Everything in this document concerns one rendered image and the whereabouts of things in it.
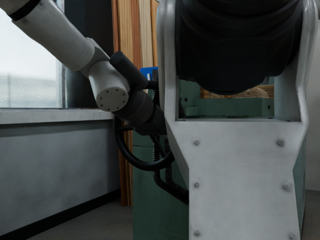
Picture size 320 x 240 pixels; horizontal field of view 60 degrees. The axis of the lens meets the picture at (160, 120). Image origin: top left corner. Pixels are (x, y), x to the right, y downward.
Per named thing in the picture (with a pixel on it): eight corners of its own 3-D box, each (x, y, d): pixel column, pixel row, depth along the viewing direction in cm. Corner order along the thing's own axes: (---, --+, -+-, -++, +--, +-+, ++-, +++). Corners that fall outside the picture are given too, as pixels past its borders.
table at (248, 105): (102, 115, 112) (102, 100, 112) (149, 114, 137) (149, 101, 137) (252, 117, 77) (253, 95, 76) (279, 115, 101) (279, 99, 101)
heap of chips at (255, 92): (232, 97, 91) (232, 86, 90) (246, 99, 102) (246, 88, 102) (260, 97, 85) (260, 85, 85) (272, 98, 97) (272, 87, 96)
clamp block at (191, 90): (146, 107, 99) (146, 82, 98) (167, 107, 110) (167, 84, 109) (182, 106, 90) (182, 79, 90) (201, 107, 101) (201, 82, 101)
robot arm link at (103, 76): (120, 131, 62) (84, 104, 53) (110, 101, 69) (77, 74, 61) (161, 100, 60) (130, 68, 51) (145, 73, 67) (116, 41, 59)
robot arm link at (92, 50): (106, 108, 60) (61, 69, 50) (99, 85, 66) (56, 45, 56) (130, 91, 59) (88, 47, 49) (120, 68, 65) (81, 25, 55)
